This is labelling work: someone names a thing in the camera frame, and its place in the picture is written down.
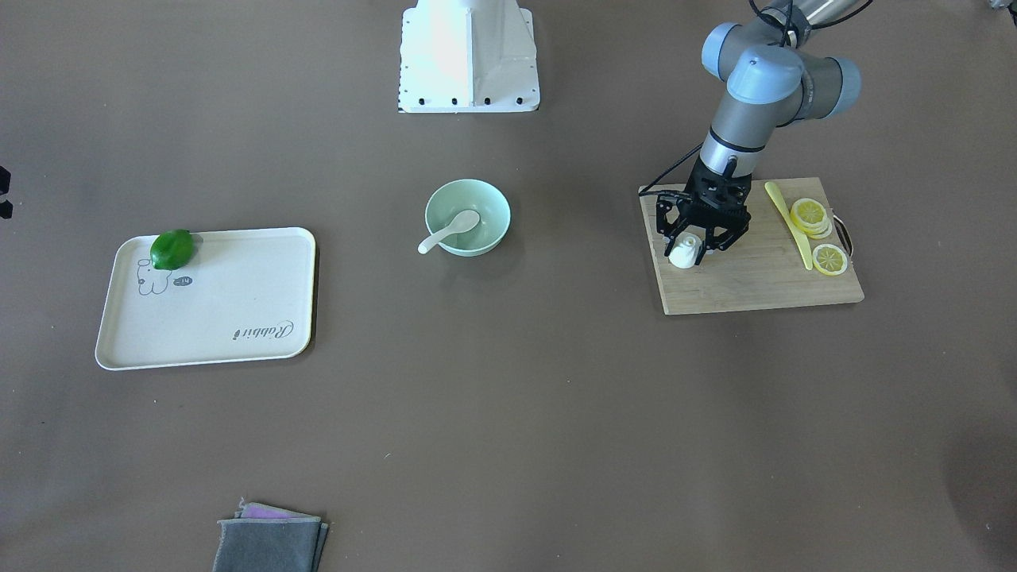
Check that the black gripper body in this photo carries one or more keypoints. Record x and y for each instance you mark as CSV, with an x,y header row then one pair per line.
x,y
672,222

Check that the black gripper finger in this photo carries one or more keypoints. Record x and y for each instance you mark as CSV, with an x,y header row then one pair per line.
x,y
671,219
721,230

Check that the white steamed bun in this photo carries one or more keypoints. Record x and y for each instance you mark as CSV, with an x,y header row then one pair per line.
x,y
685,252

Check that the white ceramic spoon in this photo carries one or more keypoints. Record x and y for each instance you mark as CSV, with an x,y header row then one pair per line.
x,y
462,222

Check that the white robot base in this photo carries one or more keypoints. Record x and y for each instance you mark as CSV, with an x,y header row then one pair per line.
x,y
468,57

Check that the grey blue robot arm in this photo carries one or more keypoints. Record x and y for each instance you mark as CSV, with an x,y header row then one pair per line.
x,y
770,83

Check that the mint green bowl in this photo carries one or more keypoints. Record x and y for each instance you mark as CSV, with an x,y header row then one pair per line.
x,y
469,194

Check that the yellow plastic knife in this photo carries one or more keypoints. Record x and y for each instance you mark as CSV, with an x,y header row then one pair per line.
x,y
801,240

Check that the upper lemon slice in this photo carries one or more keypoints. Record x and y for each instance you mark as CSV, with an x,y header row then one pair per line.
x,y
811,217

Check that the lemon slice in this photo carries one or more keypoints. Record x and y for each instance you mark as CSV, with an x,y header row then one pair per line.
x,y
811,217
830,259

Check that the lower lemon slice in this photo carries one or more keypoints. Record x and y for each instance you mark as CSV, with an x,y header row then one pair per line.
x,y
830,259

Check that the cream rabbit tray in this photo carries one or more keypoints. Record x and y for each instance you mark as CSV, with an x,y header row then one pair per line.
x,y
246,295

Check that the green lime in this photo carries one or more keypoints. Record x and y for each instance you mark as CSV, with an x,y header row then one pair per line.
x,y
172,250

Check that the folded grey cloth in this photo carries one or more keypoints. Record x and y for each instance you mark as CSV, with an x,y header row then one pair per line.
x,y
261,537

